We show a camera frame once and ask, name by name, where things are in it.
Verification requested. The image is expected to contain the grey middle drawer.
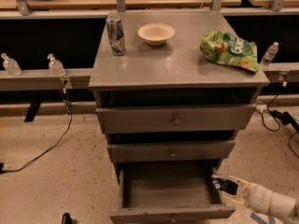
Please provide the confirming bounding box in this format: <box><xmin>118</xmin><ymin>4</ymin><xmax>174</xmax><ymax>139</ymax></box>
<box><xmin>107</xmin><ymin>140</ymin><xmax>235</xmax><ymax>163</ymax></box>

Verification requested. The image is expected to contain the clear pump bottle far left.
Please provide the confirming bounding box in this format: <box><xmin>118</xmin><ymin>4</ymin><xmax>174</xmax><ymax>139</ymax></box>
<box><xmin>1</xmin><ymin>53</ymin><xmax>21</xmax><ymax>76</ymax></box>

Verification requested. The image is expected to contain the grey open bottom drawer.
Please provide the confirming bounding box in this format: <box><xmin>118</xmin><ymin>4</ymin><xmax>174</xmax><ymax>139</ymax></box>
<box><xmin>110</xmin><ymin>161</ymin><xmax>235</xmax><ymax>224</ymax></box>

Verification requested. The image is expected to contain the black floor cable left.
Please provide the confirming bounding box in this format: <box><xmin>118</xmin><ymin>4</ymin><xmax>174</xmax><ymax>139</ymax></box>
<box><xmin>0</xmin><ymin>77</ymin><xmax>74</xmax><ymax>175</ymax></box>

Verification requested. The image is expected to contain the grey top drawer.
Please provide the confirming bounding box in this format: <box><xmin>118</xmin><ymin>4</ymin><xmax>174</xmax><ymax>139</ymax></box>
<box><xmin>96</xmin><ymin>104</ymin><xmax>255</xmax><ymax>134</ymax></box>

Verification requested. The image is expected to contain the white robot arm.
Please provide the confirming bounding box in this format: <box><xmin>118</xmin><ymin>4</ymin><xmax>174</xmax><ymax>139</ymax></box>
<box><xmin>223</xmin><ymin>176</ymin><xmax>299</xmax><ymax>224</ymax></box>

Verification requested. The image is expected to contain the black object floor bottom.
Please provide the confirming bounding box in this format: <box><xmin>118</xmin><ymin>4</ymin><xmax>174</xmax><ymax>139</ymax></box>
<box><xmin>61</xmin><ymin>213</ymin><xmax>72</xmax><ymax>224</ymax></box>

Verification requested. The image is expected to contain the dark blue rxbar wrapper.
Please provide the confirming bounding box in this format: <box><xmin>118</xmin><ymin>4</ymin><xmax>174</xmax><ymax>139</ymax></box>
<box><xmin>211</xmin><ymin>175</ymin><xmax>238</xmax><ymax>195</ymax></box>

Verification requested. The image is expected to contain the tall drink can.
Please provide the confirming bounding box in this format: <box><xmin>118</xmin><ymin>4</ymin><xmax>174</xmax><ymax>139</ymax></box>
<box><xmin>106</xmin><ymin>15</ymin><xmax>125</xmax><ymax>55</ymax></box>

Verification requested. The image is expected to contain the green snack bag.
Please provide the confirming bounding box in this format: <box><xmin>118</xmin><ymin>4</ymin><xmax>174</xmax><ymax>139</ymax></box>
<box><xmin>199</xmin><ymin>31</ymin><xmax>258</xmax><ymax>73</ymax></box>

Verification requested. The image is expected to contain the clear pump bottle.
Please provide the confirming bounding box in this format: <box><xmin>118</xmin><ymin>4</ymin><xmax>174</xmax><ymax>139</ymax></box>
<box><xmin>1</xmin><ymin>53</ymin><xmax>21</xmax><ymax>76</ymax></box>
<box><xmin>48</xmin><ymin>53</ymin><xmax>65</xmax><ymax>77</ymax></box>

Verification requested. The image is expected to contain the grey wooden drawer cabinet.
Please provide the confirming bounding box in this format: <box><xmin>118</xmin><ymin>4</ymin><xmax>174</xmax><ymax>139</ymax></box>
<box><xmin>88</xmin><ymin>9</ymin><xmax>271</xmax><ymax>185</ymax></box>

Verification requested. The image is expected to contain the black cable and plug right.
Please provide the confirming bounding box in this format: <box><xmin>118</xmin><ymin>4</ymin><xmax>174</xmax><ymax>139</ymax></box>
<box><xmin>260</xmin><ymin>75</ymin><xmax>299</xmax><ymax>159</ymax></box>

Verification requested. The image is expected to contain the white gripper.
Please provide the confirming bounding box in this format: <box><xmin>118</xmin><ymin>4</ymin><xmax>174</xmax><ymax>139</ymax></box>
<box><xmin>222</xmin><ymin>175</ymin><xmax>274</xmax><ymax>215</ymax></box>

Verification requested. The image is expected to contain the grey metal rail shelf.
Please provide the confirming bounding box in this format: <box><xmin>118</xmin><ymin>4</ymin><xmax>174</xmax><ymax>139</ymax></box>
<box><xmin>0</xmin><ymin>68</ymin><xmax>92</xmax><ymax>91</ymax></box>

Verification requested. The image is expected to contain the white paper bowl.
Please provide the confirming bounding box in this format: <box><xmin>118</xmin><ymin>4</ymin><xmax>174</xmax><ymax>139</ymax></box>
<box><xmin>138</xmin><ymin>23</ymin><xmax>175</xmax><ymax>47</ymax></box>

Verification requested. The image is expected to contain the clear water bottle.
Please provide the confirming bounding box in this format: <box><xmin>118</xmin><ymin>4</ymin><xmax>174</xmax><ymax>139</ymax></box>
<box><xmin>260</xmin><ymin>42</ymin><xmax>278</xmax><ymax>69</ymax></box>

